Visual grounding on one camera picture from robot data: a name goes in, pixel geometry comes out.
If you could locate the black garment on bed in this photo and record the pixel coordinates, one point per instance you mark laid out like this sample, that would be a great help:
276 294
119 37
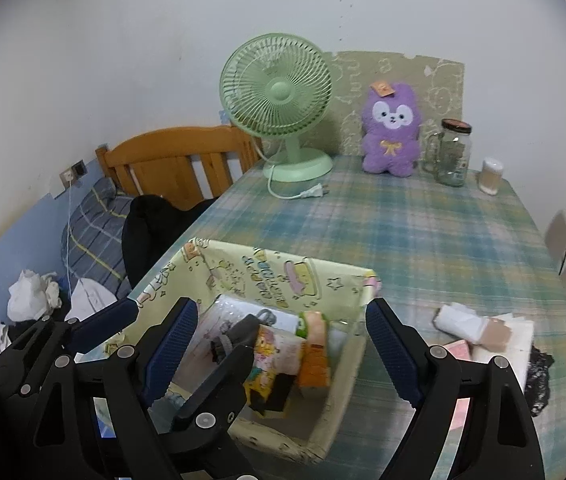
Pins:
152 225

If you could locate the clear plastic package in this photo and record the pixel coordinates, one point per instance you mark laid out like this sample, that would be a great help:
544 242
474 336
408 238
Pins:
197 364

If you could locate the crumpled white cloth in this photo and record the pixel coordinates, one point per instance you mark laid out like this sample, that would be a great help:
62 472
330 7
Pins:
32 296

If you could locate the plaid blue green tablecloth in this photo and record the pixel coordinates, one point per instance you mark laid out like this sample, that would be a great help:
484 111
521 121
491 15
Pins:
429 244

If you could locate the black sock on table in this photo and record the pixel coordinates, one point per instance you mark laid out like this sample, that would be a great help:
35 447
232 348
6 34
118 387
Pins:
537 390

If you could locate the green desk fan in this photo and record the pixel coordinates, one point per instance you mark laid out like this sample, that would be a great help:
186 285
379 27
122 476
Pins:
278 86

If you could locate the beige cartoon patterned board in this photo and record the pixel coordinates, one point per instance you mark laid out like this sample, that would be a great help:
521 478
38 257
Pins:
438 84

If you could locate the glass mason jar mug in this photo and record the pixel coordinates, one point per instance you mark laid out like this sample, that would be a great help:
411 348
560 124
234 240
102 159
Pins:
447 152

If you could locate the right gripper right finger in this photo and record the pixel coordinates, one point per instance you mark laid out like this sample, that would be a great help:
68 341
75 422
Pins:
401 349

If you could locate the blue plaid pillow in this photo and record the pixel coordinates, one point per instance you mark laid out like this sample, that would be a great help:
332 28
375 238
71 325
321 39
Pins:
91 243

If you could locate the dark grey sock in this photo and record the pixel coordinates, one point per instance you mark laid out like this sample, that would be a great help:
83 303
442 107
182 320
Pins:
242 333

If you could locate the white shirt on bed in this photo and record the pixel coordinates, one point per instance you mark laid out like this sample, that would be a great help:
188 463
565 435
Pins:
88 298

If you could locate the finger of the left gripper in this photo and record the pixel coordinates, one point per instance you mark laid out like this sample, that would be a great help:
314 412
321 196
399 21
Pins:
38 361
89 333

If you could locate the yellow cartoon fabric storage box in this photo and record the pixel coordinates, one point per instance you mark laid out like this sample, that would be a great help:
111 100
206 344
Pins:
277 418

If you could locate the purple plush bunny toy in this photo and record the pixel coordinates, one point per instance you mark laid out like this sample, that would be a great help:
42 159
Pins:
391 123

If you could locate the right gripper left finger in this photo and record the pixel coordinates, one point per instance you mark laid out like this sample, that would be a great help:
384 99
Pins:
163 347

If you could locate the wall power outlet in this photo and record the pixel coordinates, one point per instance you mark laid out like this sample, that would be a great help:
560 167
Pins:
71 175

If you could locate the pink white folded cloth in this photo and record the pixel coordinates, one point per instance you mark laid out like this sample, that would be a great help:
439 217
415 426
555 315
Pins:
460 350

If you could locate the cotton swab container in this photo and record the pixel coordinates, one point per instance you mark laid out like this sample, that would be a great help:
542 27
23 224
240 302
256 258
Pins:
490 176

